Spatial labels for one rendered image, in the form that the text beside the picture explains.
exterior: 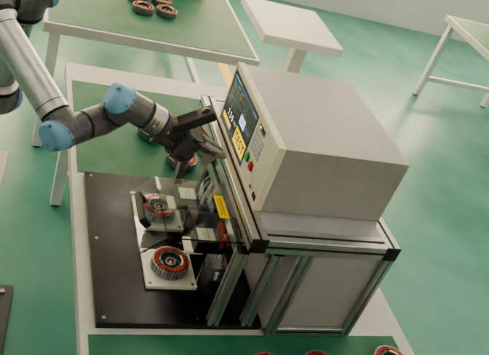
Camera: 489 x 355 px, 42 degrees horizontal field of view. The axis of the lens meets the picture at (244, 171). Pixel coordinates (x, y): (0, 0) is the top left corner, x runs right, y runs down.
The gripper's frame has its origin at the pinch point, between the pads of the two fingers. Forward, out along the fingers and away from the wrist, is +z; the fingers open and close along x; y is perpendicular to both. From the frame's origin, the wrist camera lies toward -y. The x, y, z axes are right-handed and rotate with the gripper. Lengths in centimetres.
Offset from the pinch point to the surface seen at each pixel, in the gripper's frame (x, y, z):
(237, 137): -11.0, -1.7, 7.0
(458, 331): -38, 33, 209
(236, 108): -18.6, -6.3, 4.9
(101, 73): -114, 47, 3
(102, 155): -53, 48, 0
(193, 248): 5.6, 27.8, 11.6
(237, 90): -22.5, -9.6, 3.3
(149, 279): 8.6, 41.8, 6.3
